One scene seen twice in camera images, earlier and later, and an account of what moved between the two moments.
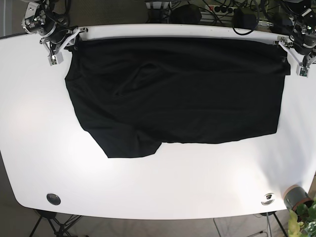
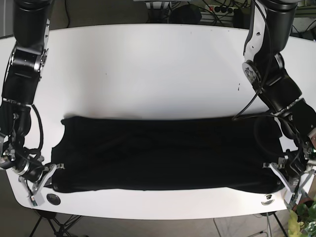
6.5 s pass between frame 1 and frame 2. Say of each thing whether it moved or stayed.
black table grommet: stayed
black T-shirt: moved
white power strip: stayed
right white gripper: moved
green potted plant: stayed
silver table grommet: stayed
